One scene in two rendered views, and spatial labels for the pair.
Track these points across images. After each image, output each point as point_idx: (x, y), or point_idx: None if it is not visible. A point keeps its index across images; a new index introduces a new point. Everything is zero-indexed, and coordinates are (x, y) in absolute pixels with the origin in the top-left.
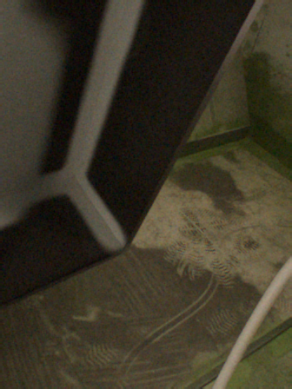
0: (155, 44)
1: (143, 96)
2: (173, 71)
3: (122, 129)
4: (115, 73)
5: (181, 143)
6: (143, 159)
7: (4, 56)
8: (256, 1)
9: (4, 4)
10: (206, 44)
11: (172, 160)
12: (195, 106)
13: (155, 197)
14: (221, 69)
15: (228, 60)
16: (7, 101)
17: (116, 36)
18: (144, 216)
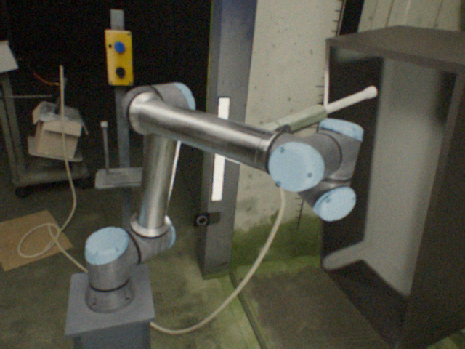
0: None
1: (460, 254)
2: (455, 233)
3: (458, 281)
4: None
5: (416, 267)
6: (434, 293)
7: (427, 188)
8: (435, 176)
9: (430, 161)
10: (450, 211)
11: (414, 279)
12: (431, 247)
13: (410, 312)
14: (427, 217)
15: (431, 213)
16: (425, 216)
17: None
18: (406, 327)
